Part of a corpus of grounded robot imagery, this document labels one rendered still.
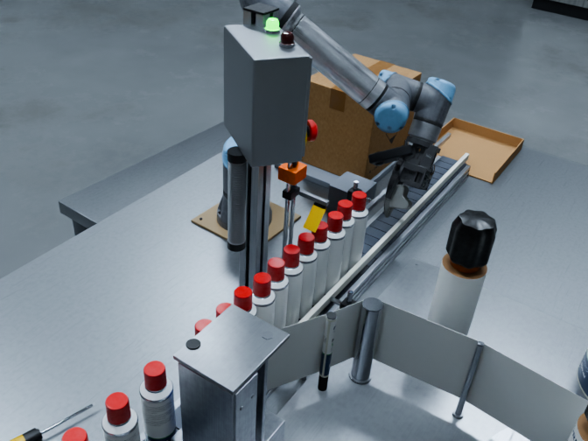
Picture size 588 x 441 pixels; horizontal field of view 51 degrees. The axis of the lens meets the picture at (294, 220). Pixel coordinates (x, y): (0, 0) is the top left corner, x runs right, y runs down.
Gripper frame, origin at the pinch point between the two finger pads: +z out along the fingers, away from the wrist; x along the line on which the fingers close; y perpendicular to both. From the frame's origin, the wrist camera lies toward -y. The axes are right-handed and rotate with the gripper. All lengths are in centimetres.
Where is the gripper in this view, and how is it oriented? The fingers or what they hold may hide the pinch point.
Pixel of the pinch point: (385, 211)
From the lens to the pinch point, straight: 162.3
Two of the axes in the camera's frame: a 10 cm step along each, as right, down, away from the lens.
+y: 8.3, 3.6, -4.3
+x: 4.5, 0.2, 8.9
